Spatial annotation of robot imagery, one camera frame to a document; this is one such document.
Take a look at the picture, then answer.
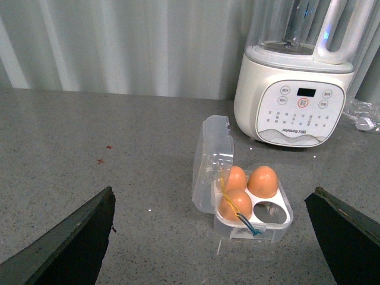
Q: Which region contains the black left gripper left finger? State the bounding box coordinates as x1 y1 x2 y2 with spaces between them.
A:
1 186 116 284

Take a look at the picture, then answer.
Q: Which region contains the blue rubber band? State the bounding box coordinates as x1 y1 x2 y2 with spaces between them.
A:
236 213 262 236

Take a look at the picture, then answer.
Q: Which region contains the white power cord plug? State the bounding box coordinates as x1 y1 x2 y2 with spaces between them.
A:
355 117 375 131

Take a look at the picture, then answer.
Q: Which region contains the brown egg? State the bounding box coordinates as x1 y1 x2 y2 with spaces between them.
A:
218 189 253 222
225 166 247 191
247 166 278 198

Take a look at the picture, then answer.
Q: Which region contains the clear plastic egg box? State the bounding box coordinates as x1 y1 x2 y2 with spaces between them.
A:
192 115 293 243

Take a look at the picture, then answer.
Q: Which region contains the white Joyoung blender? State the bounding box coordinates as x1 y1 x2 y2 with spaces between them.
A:
234 1 379 148

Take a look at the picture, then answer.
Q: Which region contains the brown egg back left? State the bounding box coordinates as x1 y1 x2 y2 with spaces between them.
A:
225 166 247 191

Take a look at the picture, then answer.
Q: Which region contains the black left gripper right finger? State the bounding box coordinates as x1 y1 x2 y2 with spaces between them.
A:
305 187 379 284

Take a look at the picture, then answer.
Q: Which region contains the clear plastic bag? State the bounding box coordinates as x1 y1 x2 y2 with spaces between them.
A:
339 97 379 134

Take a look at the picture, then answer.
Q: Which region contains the brown egg front left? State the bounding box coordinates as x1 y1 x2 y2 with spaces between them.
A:
218 189 253 222

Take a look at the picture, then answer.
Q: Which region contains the brown egg back right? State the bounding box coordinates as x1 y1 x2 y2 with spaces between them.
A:
247 166 278 198

